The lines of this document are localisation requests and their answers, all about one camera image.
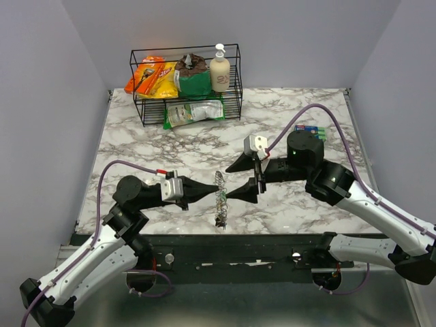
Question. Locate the blue green sponge pack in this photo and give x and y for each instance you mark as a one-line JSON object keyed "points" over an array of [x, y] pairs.
{"points": [[318, 132]]}

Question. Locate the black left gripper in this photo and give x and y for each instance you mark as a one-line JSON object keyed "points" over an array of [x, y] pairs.
{"points": [[193, 191]]}

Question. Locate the black wire rack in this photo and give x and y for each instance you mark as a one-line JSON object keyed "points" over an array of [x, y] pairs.
{"points": [[151, 111]]}

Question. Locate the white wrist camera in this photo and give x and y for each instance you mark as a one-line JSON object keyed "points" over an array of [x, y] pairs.
{"points": [[171, 185], [256, 145]]}

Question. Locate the orange razor package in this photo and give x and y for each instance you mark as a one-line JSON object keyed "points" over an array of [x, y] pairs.
{"points": [[145, 76]]}

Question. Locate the green white snack bag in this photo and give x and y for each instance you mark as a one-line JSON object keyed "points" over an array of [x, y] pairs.
{"points": [[185, 113]]}

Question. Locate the aluminium frame rail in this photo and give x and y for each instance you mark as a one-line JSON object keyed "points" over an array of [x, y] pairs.
{"points": [[361, 136]]}

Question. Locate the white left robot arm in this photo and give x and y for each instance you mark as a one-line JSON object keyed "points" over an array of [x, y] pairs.
{"points": [[115, 246]]}

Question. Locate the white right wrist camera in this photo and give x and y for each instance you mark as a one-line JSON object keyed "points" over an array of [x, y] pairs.
{"points": [[256, 145]]}

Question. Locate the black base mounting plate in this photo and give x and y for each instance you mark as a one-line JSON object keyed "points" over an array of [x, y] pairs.
{"points": [[232, 259]]}

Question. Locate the cream pump soap bottle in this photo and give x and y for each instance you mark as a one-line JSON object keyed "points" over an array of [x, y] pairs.
{"points": [[220, 70]]}

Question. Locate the green tagged key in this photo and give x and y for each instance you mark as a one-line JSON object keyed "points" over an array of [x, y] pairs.
{"points": [[221, 196]]}

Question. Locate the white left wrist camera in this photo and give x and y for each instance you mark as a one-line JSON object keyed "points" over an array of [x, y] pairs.
{"points": [[171, 185]]}

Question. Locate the green brown paper bag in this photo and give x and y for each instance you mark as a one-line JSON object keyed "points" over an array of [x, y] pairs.
{"points": [[192, 77]]}

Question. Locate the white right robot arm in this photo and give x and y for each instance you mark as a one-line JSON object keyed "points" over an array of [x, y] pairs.
{"points": [[331, 182]]}

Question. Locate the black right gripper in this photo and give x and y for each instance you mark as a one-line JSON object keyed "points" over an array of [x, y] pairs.
{"points": [[245, 163]]}

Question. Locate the yellow snack bag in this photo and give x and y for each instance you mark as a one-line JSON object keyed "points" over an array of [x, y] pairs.
{"points": [[164, 88]]}

